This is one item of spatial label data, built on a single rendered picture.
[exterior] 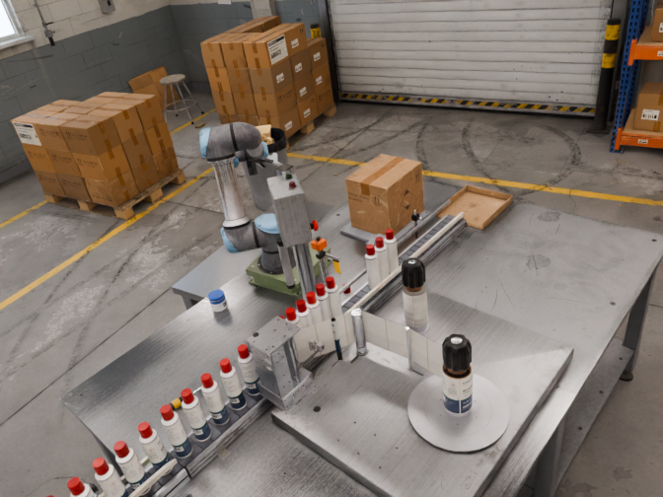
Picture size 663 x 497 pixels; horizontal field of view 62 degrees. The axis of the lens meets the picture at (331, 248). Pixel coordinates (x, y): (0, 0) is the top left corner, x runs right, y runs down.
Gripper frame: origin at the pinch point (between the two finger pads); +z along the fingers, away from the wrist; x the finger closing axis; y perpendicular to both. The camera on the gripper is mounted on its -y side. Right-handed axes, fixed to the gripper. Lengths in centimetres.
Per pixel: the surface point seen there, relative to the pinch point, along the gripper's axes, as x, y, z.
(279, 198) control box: -92, -40, -57
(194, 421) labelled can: -83, -113, -62
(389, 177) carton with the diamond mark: -63, -2, 21
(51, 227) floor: 321, -37, -8
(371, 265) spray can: -84, -48, 0
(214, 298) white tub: -29, -74, -33
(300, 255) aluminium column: -74, -52, -29
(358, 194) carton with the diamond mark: -50, -11, 16
